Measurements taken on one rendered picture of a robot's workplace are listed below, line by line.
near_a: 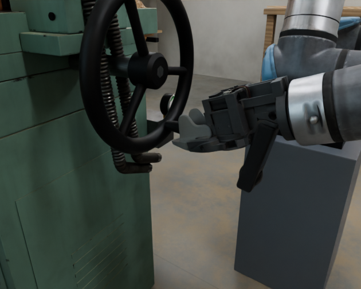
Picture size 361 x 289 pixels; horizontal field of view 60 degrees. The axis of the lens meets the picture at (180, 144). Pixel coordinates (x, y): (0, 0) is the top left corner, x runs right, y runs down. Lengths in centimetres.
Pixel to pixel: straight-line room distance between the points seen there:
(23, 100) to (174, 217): 104
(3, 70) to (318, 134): 47
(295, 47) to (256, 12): 346
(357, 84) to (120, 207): 65
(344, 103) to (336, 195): 59
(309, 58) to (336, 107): 15
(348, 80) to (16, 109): 50
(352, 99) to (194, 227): 114
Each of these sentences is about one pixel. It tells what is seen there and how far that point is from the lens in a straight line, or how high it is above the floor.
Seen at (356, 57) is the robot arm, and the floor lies 84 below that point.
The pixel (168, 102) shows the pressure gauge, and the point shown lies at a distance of 83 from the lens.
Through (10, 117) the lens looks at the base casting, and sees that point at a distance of 60.
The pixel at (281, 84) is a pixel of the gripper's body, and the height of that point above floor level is 82.
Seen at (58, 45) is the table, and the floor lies 86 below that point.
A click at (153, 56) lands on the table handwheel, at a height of 84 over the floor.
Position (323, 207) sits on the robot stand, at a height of 39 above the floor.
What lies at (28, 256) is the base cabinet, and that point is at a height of 46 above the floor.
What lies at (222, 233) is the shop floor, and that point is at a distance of 143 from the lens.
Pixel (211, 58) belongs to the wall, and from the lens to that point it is 429.
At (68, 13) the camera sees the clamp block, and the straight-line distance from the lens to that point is 53.
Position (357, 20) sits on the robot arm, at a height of 87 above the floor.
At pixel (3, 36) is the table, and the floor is 87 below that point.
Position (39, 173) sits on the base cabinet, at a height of 62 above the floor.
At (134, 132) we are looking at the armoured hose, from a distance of 63.
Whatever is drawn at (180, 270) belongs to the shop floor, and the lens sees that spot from 127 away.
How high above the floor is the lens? 92
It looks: 24 degrees down
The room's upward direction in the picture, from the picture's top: straight up
